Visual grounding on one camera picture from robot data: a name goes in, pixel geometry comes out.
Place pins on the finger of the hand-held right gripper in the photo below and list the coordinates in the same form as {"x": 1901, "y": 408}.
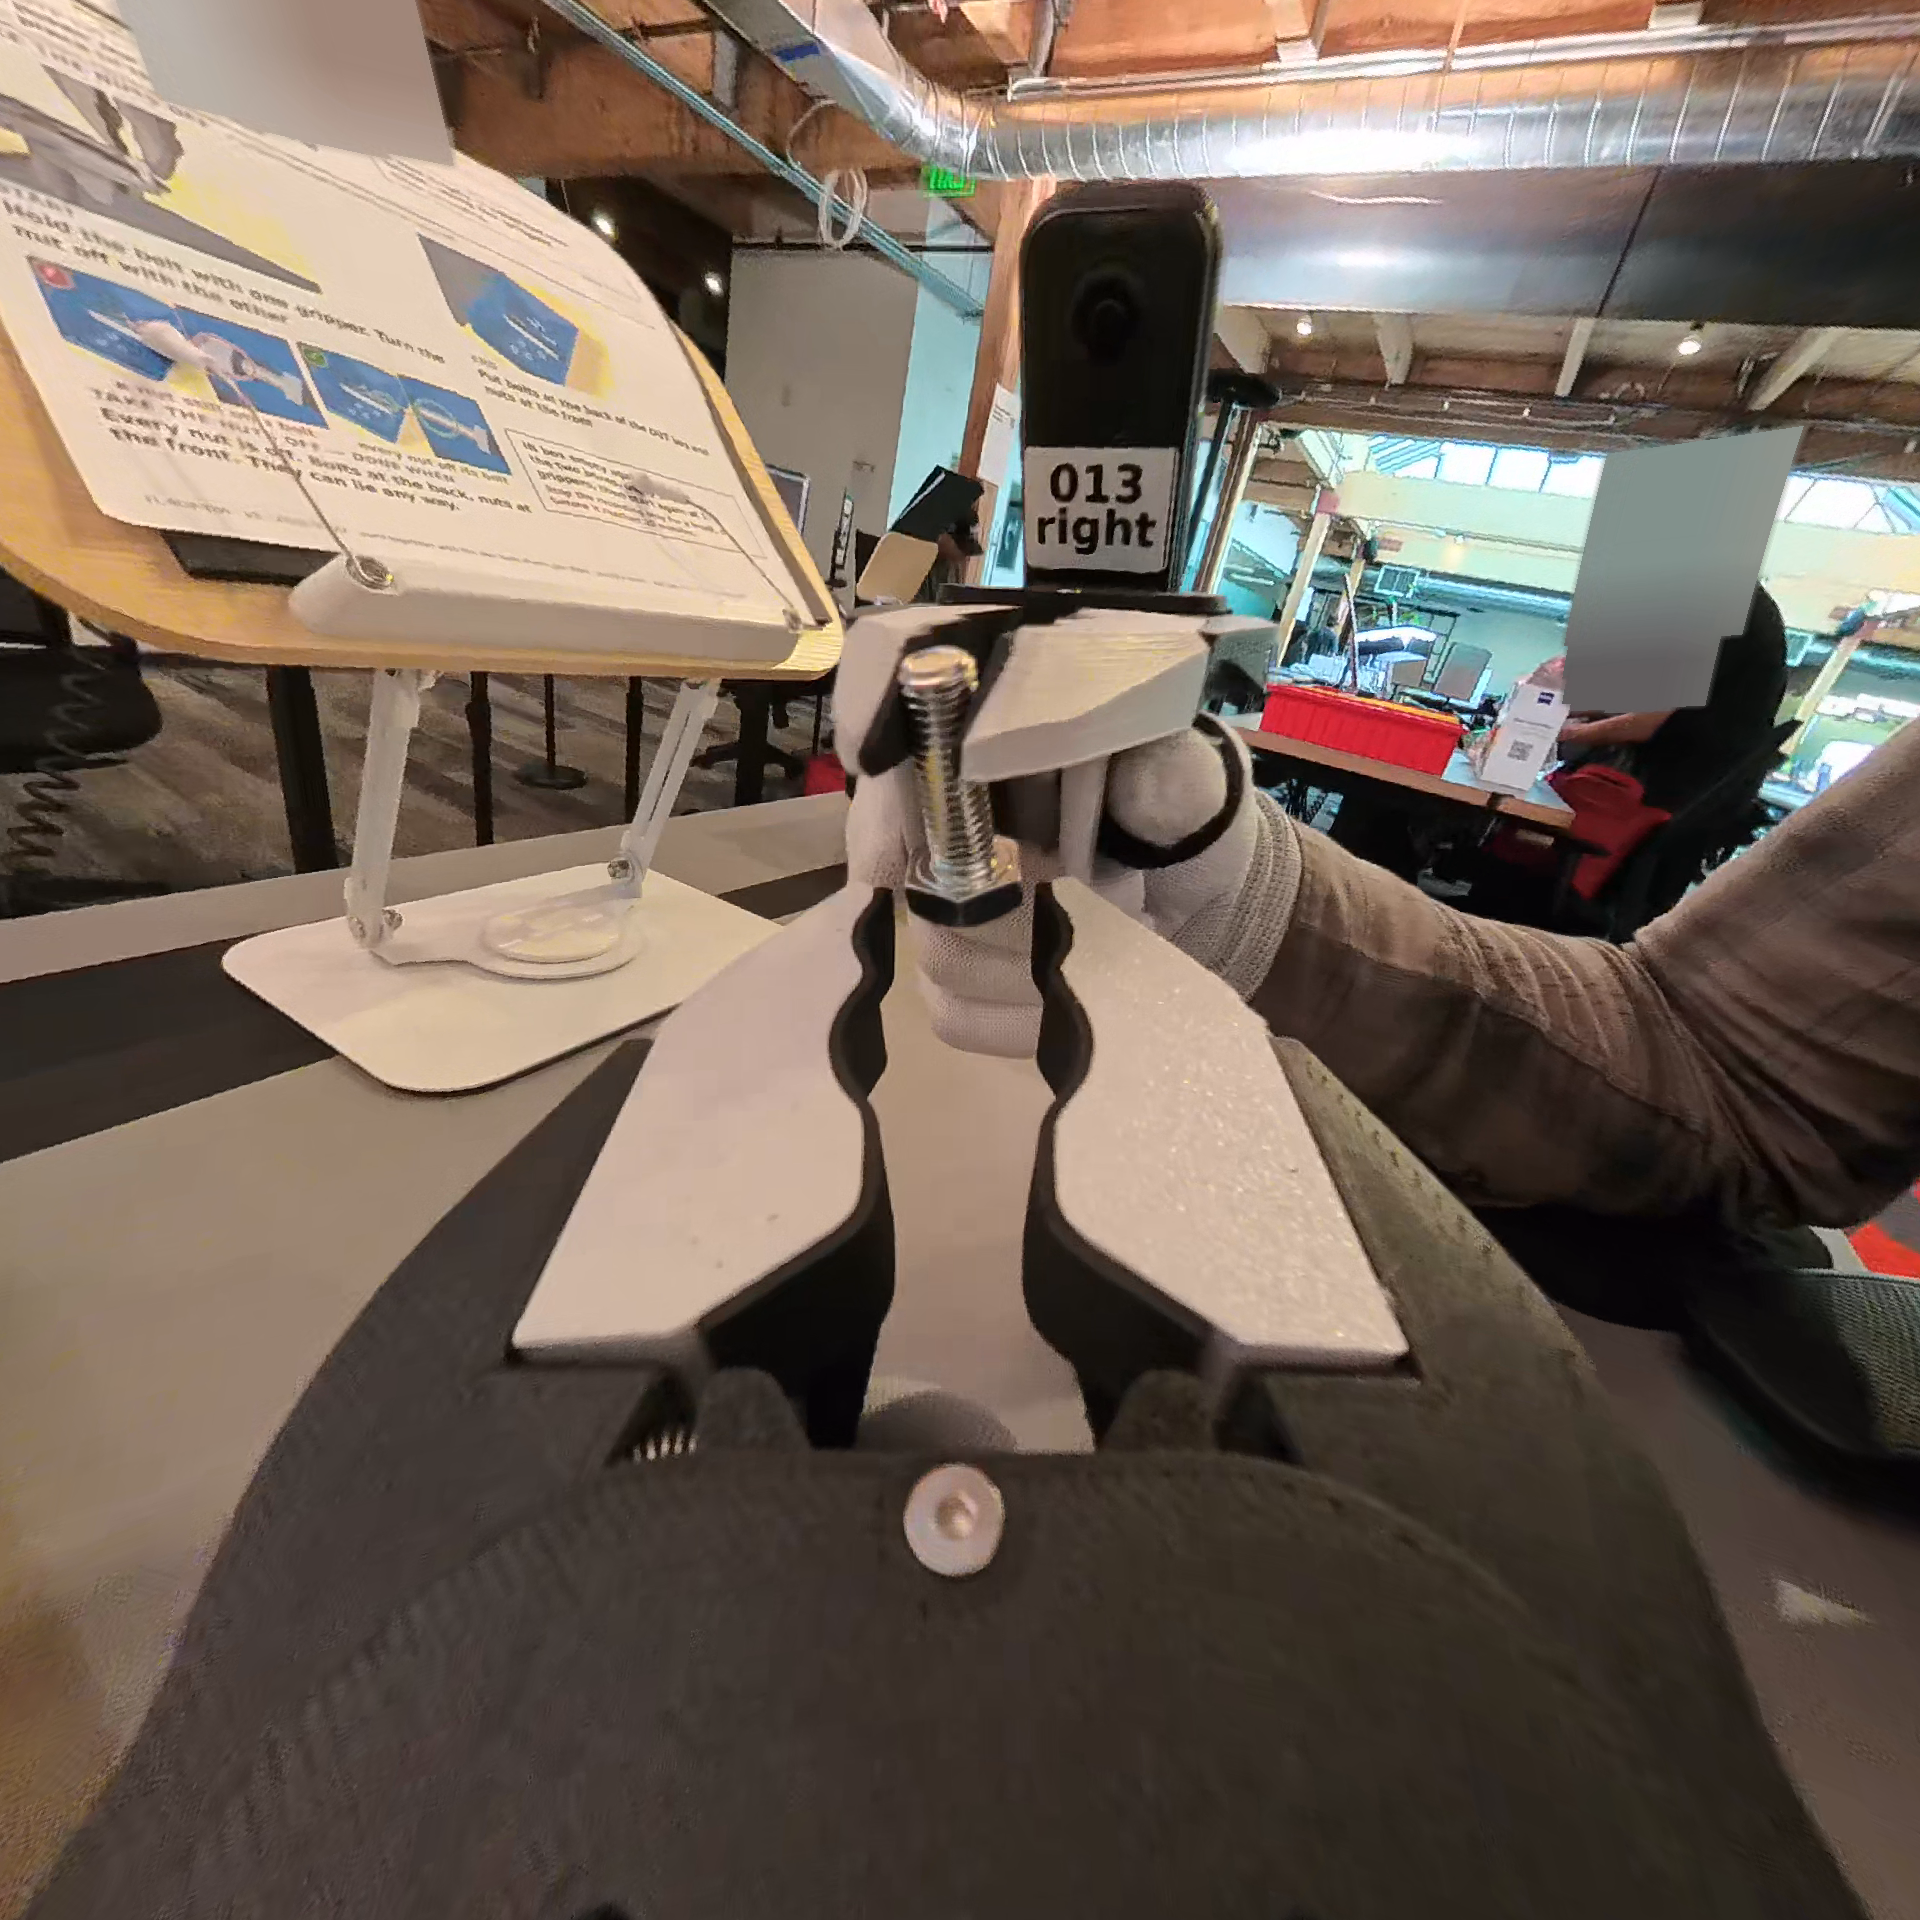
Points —
{"x": 878, "y": 638}
{"x": 1095, "y": 690}

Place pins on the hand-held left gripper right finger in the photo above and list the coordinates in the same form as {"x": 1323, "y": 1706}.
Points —
{"x": 1201, "y": 1171}

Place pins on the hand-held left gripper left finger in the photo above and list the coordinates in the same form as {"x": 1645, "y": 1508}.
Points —
{"x": 720, "y": 1171}

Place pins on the silver hex bolt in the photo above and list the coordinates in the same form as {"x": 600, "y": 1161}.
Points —
{"x": 948, "y": 810}

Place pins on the person's right forearm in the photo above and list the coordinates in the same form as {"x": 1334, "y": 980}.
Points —
{"x": 1574, "y": 1051}

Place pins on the person's right hand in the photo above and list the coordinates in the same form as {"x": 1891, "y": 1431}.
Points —
{"x": 1201, "y": 900}

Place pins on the small red bin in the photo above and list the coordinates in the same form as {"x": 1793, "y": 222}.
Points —
{"x": 824, "y": 772}

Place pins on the computer monitor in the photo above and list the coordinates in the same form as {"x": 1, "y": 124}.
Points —
{"x": 788, "y": 502}

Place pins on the green exit sign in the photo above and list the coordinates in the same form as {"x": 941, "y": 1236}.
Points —
{"x": 948, "y": 181}

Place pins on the red plastic bin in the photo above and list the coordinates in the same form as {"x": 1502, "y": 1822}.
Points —
{"x": 1365, "y": 735}

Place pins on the wooden desk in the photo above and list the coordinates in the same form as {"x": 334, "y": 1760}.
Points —
{"x": 1395, "y": 782}

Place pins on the white sign card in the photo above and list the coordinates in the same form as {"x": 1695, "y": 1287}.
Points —
{"x": 1522, "y": 743}

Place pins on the red office chair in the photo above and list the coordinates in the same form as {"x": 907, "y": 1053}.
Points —
{"x": 1604, "y": 818}

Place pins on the black office chair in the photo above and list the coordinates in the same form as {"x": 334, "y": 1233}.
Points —
{"x": 74, "y": 704}
{"x": 1725, "y": 848}

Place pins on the printed instruction sheet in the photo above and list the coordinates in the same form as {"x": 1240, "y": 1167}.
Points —
{"x": 375, "y": 224}

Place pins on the orange bag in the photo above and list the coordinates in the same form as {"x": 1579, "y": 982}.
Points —
{"x": 1891, "y": 1248}

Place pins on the silver ventilation duct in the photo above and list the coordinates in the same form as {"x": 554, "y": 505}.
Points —
{"x": 1351, "y": 128}

